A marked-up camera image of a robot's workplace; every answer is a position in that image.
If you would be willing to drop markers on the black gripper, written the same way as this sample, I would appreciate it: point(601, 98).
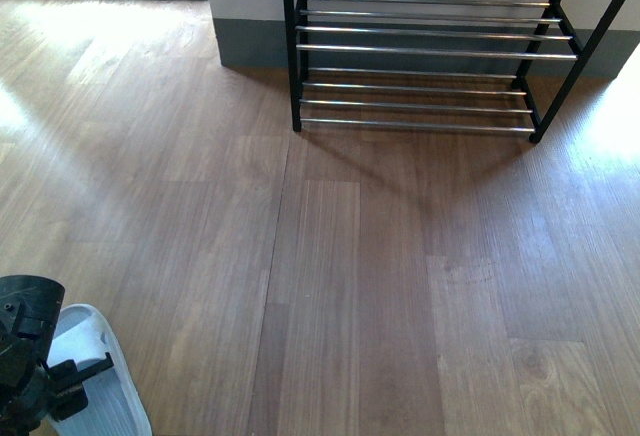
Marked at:
point(31, 389)

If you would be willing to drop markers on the black metal shoe rack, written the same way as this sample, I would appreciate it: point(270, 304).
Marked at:
point(306, 34)

